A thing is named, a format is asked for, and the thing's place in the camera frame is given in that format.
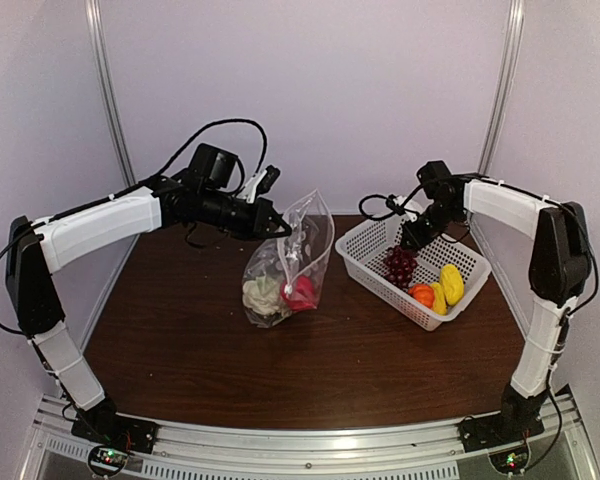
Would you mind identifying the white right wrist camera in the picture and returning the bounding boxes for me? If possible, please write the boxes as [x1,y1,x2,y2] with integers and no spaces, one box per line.
[385,194,420,221]

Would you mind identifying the right round circuit board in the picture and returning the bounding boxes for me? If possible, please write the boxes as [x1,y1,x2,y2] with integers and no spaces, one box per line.
[489,445,530,475]

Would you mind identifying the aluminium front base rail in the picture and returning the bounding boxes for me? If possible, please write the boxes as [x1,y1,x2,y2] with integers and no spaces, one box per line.
[24,394,596,480]

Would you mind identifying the white perforated plastic basket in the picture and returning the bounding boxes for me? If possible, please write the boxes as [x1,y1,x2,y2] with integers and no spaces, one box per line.
[335,217,491,331]

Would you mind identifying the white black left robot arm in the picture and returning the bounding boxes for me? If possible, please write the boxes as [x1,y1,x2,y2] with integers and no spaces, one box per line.
[5,144,291,444]

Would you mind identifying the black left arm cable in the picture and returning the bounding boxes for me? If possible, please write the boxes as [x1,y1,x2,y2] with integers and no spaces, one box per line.
[0,118,270,336]

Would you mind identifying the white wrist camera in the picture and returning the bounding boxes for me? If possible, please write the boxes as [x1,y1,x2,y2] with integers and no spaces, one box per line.
[238,166,280,204]
[385,194,420,221]

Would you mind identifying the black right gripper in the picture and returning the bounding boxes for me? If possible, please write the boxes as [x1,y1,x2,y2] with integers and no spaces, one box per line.
[402,200,463,251]

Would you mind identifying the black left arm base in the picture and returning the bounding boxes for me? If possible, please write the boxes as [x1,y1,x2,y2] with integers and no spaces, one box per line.
[71,392,158,454]

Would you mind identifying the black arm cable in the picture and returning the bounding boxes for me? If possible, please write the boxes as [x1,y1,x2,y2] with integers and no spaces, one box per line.
[358,172,599,441]
[0,118,270,336]

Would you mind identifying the right aluminium frame post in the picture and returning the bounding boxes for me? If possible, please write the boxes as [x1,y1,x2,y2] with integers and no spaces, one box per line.
[478,0,526,175]

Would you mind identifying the left round circuit board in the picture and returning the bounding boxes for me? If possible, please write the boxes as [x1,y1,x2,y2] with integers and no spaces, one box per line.
[87,445,129,477]

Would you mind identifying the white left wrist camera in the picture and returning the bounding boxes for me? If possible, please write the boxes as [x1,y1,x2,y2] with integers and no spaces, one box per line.
[238,166,280,204]

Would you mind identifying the yellow toy banana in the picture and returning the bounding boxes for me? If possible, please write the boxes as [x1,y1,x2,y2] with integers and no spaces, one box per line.
[430,282,448,316]

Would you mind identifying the clear zip top bag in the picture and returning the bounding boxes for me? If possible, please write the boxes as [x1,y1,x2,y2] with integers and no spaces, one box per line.
[242,190,335,328]

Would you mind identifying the white toy cauliflower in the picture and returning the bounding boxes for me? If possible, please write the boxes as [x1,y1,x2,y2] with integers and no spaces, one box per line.
[242,275,287,327]

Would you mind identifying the orange toy pumpkin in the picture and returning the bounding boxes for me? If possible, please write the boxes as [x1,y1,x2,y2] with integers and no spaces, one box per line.
[408,283,435,309]

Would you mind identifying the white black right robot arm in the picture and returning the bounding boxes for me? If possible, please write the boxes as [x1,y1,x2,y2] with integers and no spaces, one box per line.
[401,160,598,442]

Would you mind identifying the dark red toy grapes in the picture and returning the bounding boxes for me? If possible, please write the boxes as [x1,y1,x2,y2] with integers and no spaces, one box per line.
[383,246,418,290]

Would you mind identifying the red toy bell pepper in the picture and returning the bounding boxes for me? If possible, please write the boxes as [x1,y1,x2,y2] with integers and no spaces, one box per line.
[281,275,317,313]

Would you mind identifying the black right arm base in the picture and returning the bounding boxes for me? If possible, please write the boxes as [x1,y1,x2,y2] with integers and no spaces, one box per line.
[457,384,548,452]

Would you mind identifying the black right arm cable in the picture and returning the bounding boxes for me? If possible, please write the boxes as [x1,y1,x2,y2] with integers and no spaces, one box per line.
[358,172,599,441]

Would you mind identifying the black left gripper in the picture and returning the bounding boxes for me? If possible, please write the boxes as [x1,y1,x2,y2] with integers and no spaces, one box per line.
[198,187,291,240]

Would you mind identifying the left aluminium frame post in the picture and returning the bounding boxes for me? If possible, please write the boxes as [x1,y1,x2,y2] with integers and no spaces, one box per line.
[84,0,136,186]

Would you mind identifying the yellow toy pepper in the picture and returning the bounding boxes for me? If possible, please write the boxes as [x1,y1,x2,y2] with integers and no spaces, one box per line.
[439,264,464,306]

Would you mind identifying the aluminium frame post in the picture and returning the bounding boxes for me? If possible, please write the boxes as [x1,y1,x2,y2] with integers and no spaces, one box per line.
[478,0,526,175]
[84,0,136,186]

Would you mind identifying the round circuit board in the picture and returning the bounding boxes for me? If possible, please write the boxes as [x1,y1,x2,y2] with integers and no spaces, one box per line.
[489,445,530,475]
[87,445,129,477]

